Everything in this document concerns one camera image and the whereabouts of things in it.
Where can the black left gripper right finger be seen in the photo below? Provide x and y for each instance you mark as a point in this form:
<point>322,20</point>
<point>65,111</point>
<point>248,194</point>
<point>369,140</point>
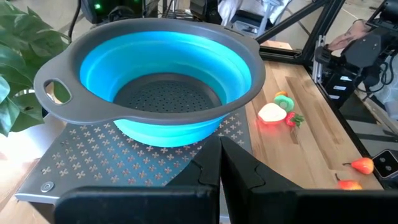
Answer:
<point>264,205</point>

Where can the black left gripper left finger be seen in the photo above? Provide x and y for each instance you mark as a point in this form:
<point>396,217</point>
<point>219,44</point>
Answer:
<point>155,205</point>

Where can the blue collapsible colander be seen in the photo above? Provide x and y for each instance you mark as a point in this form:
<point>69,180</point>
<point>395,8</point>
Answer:
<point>161,56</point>

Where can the person's forearm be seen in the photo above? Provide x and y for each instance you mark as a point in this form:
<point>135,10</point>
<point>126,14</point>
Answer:
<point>348,35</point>

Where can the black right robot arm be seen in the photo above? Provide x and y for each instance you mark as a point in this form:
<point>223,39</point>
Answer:
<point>363,53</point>

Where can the small orange toy fruit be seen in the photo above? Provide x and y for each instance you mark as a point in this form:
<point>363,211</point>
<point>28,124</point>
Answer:
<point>281,93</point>

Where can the grey perforated metal shelf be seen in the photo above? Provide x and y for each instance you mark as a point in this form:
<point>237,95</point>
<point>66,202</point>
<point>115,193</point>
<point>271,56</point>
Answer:
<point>102,161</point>

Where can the orange toy pear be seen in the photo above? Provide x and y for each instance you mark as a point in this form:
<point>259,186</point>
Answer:
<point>349,185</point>
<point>362,165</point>

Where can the red toy strawberry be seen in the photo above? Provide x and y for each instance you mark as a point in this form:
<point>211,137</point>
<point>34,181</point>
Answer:
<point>291,119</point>

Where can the red toy apple half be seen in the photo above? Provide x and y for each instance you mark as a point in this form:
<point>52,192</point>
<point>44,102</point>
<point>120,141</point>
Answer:
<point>271,113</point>

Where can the silver aluminium extrusion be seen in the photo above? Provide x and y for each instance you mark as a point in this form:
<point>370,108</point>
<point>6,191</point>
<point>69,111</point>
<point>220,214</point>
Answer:
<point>317,62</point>

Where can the black computer with green light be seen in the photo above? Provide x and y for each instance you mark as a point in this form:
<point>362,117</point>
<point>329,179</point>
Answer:
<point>102,9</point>

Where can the green plant in white pot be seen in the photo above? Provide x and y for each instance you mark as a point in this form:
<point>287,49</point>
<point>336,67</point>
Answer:
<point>18,46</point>

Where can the black table-level camera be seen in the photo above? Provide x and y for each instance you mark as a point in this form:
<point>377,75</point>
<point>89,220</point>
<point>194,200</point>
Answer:
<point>385,163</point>

